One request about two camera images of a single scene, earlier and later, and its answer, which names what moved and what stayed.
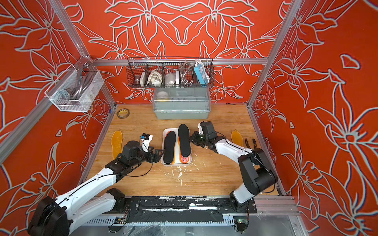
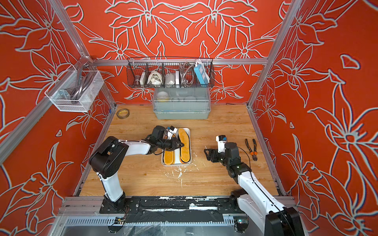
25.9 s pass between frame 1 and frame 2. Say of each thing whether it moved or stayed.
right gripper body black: moved
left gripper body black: moved
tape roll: stayed
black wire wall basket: stayed
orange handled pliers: stayed
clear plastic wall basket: stayed
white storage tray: stayed
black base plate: stayed
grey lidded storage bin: stayed
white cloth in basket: stayed
